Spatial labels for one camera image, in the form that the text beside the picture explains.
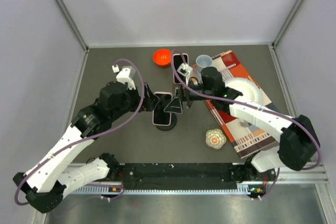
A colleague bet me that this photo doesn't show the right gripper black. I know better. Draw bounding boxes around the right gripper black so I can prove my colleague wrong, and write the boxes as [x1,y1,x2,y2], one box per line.
[165,77,215,114]

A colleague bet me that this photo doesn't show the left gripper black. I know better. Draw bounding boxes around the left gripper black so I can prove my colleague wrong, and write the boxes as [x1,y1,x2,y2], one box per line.
[111,82,160,121]

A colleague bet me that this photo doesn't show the black round-base phone stand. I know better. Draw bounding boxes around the black round-base phone stand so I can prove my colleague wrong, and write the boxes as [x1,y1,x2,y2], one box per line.
[155,114,177,132]

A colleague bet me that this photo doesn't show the phone with pink case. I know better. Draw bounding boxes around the phone with pink case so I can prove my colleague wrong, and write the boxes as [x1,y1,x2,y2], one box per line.
[173,53,189,81]

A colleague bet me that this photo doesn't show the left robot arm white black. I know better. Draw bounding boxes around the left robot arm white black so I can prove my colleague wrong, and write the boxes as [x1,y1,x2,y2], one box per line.
[13,81,159,214]

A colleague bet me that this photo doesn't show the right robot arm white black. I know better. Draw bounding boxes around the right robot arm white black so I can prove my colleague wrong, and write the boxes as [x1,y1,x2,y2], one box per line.
[172,63,321,180]

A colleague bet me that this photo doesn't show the orange plastic bowl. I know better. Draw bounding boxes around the orange plastic bowl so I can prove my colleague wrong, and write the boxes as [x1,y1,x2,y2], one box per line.
[153,49,171,67]

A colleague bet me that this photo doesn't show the floral patterned small dish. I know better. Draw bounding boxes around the floral patterned small dish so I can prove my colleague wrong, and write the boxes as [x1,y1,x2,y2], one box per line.
[205,129,227,150]

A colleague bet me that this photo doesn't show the light blue mug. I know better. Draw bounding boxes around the light blue mug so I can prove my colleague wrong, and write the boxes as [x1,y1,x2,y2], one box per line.
[196,55,213,69]

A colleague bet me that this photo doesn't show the pink plastic utensil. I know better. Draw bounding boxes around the pink plastic utensil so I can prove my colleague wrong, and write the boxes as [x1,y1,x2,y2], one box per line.
[218,63,236,72]

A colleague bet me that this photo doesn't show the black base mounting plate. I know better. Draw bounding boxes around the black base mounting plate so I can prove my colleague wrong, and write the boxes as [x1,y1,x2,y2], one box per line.
[105,163,249,190]

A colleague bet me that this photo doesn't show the white paper plate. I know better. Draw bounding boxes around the white paper plate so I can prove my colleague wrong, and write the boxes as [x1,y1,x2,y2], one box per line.
[224,78,263,104]

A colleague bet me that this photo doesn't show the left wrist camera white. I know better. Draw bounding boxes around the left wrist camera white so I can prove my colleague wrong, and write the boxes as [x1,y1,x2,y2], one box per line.
[112,65,136,90]

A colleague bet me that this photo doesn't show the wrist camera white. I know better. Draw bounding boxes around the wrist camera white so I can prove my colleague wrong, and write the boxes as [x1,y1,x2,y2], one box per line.
[112,65,136,90]
[177,63,193,79]

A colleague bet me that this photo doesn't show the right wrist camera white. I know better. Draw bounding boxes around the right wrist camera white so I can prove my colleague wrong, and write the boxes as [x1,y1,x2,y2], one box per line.
[177,63,193,79]

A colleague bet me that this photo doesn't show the grey slotted cable duct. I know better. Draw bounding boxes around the grey slotted cable duct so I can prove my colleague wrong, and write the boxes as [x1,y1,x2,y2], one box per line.
[71,184,265,196]

